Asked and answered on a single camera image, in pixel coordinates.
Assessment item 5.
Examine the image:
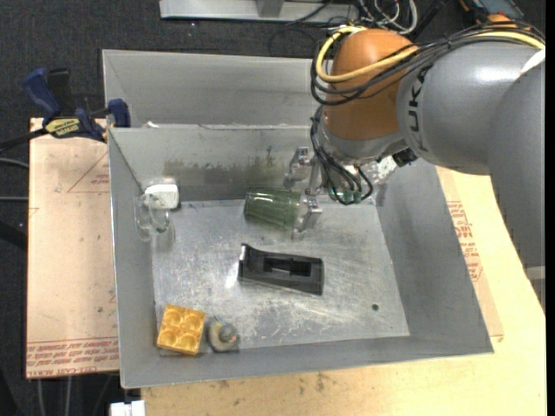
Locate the black cylinder on white bracket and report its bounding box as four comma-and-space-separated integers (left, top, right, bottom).
375, 146, 420, 184

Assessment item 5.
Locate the white plug adapter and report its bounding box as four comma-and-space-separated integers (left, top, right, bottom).
142, 182, 180, 211

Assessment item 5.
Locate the clear glass thing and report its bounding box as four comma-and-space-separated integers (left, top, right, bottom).
137, 192, 173, 243

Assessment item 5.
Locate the dark green ribbed glass cup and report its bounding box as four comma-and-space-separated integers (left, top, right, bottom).
243, 188, 304, 232

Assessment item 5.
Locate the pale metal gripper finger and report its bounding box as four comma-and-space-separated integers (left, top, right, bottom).
291, 196, 324, 240
283, 146, 313, 189

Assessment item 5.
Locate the yellow block with round hollows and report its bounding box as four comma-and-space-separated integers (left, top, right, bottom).
155, 303, 207, 357

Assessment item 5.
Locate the small grey round toy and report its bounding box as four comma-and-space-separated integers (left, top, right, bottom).
205, 315, 241, 354

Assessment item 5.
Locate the brown cardboard board, red print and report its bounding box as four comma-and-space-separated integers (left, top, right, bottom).
25, 117, 506, 380

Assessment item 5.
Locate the grey metal bin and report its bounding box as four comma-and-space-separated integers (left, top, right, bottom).
101, 49, 495, 390

